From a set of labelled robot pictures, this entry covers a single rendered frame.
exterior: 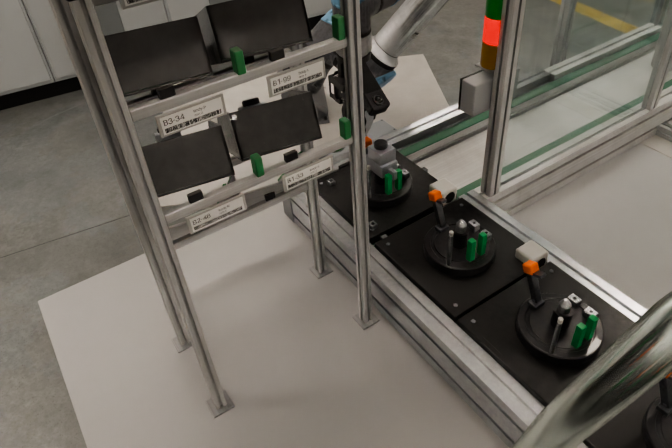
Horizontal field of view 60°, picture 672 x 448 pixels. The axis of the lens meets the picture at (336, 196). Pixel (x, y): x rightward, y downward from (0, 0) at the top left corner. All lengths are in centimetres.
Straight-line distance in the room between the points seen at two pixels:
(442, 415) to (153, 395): 53
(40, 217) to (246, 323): 212
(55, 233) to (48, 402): 95
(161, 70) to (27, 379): 189
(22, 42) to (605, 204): 348
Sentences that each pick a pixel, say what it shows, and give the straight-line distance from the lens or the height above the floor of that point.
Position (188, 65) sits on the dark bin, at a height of 148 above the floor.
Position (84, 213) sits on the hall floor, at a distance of 314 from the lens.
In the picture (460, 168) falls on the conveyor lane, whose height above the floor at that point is 92.
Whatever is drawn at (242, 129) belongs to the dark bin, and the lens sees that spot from 88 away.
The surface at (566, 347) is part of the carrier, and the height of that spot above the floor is 99.
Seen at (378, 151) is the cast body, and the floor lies 108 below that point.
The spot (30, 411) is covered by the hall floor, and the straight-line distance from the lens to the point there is 243.
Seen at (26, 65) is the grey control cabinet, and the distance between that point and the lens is 420.
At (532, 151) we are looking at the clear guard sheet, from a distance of 140.
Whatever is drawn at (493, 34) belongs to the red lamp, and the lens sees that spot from 116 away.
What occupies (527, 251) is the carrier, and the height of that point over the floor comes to 99.
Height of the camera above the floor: 181
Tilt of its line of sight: 39 degrees down
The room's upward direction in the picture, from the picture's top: 5 degrees counter-clockwise
